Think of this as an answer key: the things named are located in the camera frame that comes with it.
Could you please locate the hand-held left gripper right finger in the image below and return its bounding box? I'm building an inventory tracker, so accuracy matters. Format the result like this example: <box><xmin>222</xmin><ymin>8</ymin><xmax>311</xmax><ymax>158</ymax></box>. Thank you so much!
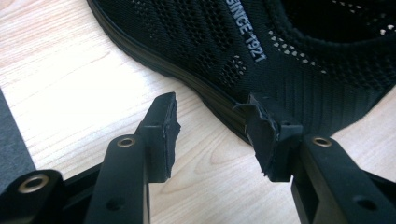
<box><xmin>233</xmin><ymin>92</ymin><xmax>396</xmax><ymax>224</ymax></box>

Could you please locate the black mesh knit shoe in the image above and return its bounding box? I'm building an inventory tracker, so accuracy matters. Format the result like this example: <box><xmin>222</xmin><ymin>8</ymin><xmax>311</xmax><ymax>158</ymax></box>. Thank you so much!
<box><xmin>86</xmin><ymin>0</ymin><xmax>396</xmax><ymax>146</ymax></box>

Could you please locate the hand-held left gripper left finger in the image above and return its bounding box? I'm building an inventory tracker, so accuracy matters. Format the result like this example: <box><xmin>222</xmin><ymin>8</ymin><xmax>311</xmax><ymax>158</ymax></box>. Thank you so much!
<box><xmin>84</xmin><ymin>91</ymin><xmax>182</xmax><ymax>224</ymax></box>

